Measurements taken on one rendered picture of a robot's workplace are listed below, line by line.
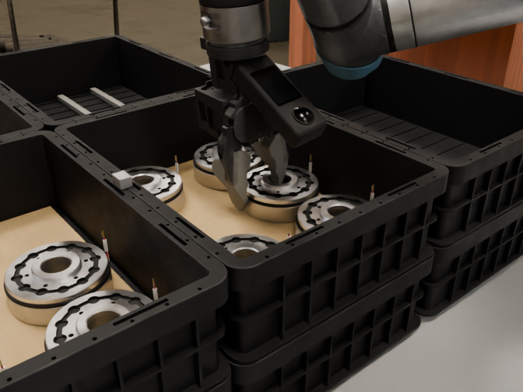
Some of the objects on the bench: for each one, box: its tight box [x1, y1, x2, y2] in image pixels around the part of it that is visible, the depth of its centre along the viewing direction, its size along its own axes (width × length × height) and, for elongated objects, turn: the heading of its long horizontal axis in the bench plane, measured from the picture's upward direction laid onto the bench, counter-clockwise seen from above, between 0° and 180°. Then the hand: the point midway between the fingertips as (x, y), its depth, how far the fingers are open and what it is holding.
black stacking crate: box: [414, 201, 523, 317], centre depth 93 cm, size 40×30×12 cm
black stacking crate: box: [217, 253, 434, 392], centre depth 76 cm, size 40×30×12 cm
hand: (261, 196), depth 73 cm, fingers open, 5 cm apart
